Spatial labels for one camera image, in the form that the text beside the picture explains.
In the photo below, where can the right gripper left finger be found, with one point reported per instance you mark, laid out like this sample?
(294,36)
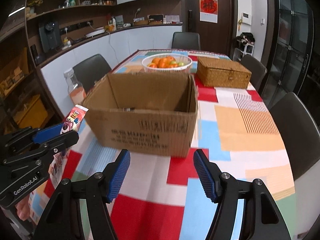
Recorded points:
(61,218)

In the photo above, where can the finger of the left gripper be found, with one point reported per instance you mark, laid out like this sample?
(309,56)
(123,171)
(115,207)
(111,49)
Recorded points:
(21,153)
(45,133)

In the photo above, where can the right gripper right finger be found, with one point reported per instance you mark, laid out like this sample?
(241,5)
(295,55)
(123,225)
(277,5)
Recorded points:
(261,217)

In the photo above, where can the pink bear snack packet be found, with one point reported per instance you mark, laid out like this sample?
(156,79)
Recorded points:
(72,122)

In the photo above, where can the person's left hand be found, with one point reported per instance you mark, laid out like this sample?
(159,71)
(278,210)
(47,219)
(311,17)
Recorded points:
(23,209)

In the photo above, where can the orange drink bottle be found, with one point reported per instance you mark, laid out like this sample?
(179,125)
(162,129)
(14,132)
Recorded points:
(76,90)

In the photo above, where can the grey chair right near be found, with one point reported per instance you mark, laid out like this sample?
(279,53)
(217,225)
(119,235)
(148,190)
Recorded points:
(299,133)

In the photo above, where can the grey chair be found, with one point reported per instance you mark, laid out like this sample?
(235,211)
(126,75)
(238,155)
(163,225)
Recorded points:
(91,70)
(299,133)
(257,69)

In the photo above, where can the grey chair left side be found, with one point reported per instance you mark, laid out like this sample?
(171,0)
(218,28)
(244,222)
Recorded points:
(91,70)

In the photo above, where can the black coffee machine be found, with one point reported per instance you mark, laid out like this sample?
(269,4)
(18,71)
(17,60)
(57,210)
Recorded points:
(50,36)

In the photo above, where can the brown cardboard box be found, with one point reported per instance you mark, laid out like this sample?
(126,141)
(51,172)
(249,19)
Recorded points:
(153,113)

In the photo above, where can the grey chair right far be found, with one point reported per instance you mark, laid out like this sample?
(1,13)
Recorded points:
(257,69)

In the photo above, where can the woven wicker basket box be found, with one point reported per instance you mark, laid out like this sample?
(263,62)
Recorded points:
(222,73)

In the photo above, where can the white fruit basket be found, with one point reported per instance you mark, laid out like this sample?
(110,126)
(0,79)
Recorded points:
(167,62)

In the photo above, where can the grey chair far end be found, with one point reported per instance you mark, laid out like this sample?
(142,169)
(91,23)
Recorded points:
(186,40)

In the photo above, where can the dark wooden door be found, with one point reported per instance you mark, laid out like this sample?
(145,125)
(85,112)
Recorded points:
(214,37)

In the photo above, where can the red poster on door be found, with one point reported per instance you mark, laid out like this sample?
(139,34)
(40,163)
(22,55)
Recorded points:
(208,11)

